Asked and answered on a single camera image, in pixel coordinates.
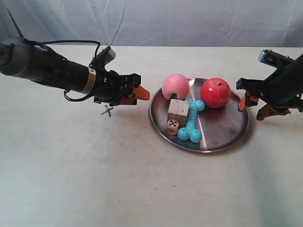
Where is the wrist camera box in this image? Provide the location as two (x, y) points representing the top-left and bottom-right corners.
(90, 46), (116, 69)
(258, 49), (294, 69)

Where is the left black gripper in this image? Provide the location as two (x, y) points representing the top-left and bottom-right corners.
(90, 70), (151, 106)

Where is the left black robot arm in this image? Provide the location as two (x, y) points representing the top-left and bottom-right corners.
(0, 37), (150, 106)

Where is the wooden cube block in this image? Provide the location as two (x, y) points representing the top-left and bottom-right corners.
(168, 99), (190, 127)

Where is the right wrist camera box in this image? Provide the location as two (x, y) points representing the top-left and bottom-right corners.
(258, 49), (294, 69)

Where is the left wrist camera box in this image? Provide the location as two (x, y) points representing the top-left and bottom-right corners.
(90, 46), (116, 69)

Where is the red toy apple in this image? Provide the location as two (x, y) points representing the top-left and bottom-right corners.
(200, 78), (231, 109)

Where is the pink toy peach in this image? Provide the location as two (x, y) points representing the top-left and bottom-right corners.
(161, 74), (190, 100)

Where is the white backdrop cloth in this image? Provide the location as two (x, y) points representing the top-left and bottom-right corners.
(0, 0), (303, 47)

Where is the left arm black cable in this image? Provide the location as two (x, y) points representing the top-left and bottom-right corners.
(40, 40), (101, 57)

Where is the round metal plate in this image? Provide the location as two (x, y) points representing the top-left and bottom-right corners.
(149, 78), (249, 153)

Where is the small wooden die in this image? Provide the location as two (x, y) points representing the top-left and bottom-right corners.
(166, 119), (179, 136)

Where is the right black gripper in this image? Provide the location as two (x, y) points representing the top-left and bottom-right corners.
(236, 78), (303, 120)

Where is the turquoise toy bone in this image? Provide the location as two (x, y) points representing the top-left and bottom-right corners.
(177, 98), (205, 143)

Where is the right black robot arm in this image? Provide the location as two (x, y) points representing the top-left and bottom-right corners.
(200, 50), (303, 121)

